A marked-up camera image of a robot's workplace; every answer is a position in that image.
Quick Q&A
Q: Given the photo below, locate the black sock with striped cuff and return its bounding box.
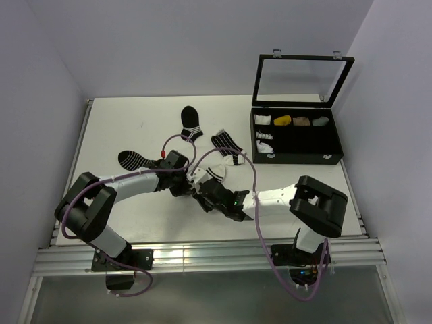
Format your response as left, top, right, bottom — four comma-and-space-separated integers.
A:
181, 106, 203, 142

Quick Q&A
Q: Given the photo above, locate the white rolled sock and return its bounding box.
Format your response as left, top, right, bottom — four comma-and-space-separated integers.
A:
255, 132, 274, 140
254, 115, 272, 126
256, 140, 274, 153

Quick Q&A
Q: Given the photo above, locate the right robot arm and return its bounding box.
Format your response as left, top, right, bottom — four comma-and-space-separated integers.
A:
190, 175, 348, 263

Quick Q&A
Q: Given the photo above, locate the white rolled sock middle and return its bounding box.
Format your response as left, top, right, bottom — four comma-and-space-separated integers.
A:
255, 132, 274, 140

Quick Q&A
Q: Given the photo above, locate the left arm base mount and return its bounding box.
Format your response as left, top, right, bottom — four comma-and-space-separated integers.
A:
90, 248, 153, 297

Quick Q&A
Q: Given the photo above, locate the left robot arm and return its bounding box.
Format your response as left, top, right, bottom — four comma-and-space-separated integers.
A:
55, 150, 190, 269

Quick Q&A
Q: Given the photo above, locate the yellow rolled sock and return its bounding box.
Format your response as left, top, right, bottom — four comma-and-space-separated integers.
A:
273, 115, 292, 126

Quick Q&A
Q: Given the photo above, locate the white rolled sock bottom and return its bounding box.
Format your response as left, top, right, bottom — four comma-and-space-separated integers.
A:
256, 140, 274, 153

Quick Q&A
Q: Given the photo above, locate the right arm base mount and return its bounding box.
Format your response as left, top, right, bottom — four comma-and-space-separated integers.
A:
271, 243, 323, 286

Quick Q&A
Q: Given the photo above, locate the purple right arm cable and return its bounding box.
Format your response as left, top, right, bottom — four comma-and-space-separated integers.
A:
190, 148, 331, 302

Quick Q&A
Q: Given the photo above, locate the grey rolled sock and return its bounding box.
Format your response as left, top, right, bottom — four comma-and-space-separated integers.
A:
312, 116, 330, 126

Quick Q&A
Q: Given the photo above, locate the white rolled sock top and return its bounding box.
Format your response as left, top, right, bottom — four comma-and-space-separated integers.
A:
254, 115, 272, 126

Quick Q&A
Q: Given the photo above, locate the tan rolled sock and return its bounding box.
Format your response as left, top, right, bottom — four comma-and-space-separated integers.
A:
292, 117, 311, 126

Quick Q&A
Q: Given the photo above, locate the black pinstriped sock white toe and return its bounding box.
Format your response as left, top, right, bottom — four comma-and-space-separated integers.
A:
211, 129, 246, 166

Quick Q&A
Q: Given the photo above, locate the aluminium frame rail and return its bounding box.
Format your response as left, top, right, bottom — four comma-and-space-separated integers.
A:
32, 237, 387, 277

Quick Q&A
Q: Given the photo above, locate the black compartment storage box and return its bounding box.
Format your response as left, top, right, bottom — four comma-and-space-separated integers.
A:
250, 107, 344, 165

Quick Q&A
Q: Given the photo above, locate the glass box lid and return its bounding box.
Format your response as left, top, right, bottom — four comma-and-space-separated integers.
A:
252, 51, 355, 109

